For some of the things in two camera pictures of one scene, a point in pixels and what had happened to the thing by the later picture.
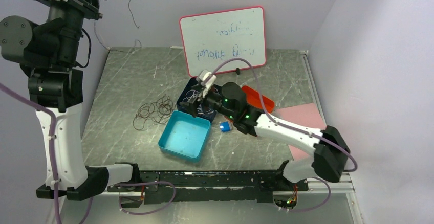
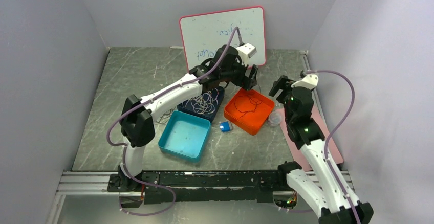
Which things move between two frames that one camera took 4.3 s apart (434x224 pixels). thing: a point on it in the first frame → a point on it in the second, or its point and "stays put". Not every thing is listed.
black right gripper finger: [204, 101] → [284, 83]
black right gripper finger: [191, 107] → [277, 86]
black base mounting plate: [219, 187] stays put
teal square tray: [183, 136] stays put
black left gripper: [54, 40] → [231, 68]
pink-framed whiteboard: [211, 39] stays put
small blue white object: [225, 126] stays put
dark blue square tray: [185, 95] stays put
